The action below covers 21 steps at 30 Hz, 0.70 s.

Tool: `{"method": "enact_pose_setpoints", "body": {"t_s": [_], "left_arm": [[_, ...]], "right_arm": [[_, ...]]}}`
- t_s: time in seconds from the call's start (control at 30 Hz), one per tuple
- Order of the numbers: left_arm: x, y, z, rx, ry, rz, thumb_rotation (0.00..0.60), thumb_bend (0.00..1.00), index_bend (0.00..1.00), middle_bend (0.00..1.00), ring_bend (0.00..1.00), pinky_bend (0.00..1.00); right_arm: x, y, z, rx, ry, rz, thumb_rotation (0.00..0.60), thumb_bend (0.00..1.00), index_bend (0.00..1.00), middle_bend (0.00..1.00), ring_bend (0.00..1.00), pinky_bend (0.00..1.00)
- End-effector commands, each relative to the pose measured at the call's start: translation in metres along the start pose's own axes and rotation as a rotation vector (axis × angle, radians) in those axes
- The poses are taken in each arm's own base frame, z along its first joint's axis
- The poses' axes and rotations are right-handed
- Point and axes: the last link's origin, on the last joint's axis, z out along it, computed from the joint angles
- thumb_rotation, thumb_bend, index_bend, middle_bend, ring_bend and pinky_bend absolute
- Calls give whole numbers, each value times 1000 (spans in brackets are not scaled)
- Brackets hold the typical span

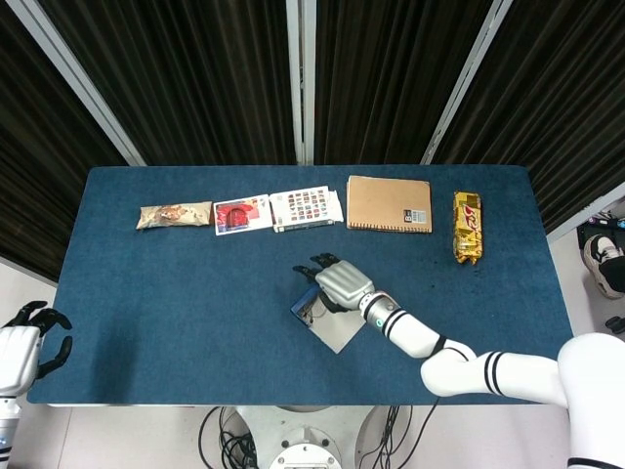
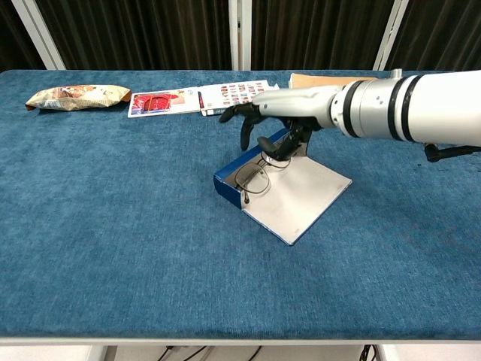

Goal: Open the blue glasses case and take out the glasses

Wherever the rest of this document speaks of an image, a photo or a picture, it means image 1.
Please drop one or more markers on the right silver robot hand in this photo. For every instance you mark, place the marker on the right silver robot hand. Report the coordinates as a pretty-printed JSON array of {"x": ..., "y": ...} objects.
[{"x": 344, "y": 283}]

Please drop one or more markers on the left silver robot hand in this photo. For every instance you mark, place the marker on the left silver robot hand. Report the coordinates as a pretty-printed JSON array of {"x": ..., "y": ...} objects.
[{"x": 17, "y": 352}]

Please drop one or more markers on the thin metal frame eyeglasses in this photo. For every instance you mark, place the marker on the thin metal frame eyeglasses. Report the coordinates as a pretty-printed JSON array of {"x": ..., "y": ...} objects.
[{"x": 308, "y": 316}]

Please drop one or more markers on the white and blue box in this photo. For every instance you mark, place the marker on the white and blue box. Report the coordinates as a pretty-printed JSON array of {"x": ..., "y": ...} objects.
[{"x": 337, "y": 332}]

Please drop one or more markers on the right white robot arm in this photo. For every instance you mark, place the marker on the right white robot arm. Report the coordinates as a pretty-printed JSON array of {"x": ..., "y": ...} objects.
[{"x": 488, "y": 373}]

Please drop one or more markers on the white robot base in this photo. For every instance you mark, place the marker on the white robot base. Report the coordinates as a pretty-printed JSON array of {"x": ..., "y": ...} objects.
[{"x": 307, "y": 435}]

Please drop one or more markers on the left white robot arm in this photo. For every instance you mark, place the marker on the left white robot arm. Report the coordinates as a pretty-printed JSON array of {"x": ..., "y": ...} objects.
[{"x": 7, "y": 425}]

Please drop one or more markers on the white stamp print book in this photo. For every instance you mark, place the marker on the white stamp print book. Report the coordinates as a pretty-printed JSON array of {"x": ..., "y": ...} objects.
[{"x": 305, "y": 207}]

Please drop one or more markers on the brown spiral notebook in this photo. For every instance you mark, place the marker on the brown spiral notebook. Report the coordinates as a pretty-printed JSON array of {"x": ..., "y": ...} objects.
[{"x": 386, "y": 202}]

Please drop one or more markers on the red white card packet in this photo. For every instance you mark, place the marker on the red white card packet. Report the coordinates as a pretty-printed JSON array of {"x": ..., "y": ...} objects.
[{"x": 241, "y": 215}]

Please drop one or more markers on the gold snack bag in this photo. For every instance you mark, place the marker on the gold snack bag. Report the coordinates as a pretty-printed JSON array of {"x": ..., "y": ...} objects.
[{"x": 469, "y": 225}]

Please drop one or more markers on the blue velvet table cloth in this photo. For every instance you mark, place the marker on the blue velvet table cloth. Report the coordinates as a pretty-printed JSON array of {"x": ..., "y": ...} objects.
[{"x": 171, "y": 317}]

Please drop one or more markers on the beige snack bag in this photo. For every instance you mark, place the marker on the beige snack bag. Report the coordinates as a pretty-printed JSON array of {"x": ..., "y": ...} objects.
[{"x": 171, "y": 215}]

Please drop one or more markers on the dark pleated partition panel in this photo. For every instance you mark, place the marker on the dark pleated partition panel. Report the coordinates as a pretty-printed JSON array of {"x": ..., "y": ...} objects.
[
  {"x": 561, "y": 98},
  {"x": 386, "y": 83},
  {"x": 34, "y": 161},
  {"x": 195, "y": 83}
]

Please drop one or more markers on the black and white shoe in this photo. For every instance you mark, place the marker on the black and white shoe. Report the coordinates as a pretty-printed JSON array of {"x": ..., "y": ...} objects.
[{"x": 605, "y": 264}]

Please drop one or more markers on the white partition frame post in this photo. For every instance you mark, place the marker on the white partition frame post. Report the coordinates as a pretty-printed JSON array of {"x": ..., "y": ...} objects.
[
  {"x": 83, "y": 83},
  {"x": 464, "y": 83},
  {"x": 301, "y": 83}
]

